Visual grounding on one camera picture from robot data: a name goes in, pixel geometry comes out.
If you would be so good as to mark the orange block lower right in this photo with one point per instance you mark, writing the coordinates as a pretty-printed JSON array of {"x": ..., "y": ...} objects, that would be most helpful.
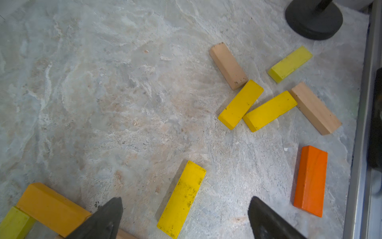
[{"x": 310, "y": 187}]

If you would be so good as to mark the yellow block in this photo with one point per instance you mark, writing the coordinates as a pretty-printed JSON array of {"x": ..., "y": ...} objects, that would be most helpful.
[
  {"x": 16, "y": 224},
  {"x": 241, "y": 104},
  {"x": 269, "y": 111},
  {"x": 289, "y": 64},
  {"x": 181, "y": 200}
]

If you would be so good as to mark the aluminium rail frame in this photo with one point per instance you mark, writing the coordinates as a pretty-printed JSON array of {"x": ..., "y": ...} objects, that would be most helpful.
[{"x": 363, "y": 218}]

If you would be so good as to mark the amber orange block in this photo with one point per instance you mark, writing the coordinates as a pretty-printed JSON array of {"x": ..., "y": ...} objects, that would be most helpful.
[{"x": 52, "y": 209}]

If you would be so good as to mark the black microphone stand base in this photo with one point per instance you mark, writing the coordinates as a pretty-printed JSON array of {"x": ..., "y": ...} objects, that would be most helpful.
[{"x": 316, "y": 20}]

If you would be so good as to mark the tan block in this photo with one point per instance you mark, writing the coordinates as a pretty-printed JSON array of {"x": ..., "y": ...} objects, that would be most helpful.
[
  {"x": 120, "y": 235},
  {"x": 229, "y": 67},
  {"x": 315, "y": 110}
]

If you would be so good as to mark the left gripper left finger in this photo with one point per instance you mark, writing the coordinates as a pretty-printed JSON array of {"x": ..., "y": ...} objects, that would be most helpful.
[{"x": 103, "y": 224}]

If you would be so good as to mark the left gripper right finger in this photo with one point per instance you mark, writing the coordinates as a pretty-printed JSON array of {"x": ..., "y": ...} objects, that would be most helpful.
[{"x": 267, "y": 224}]

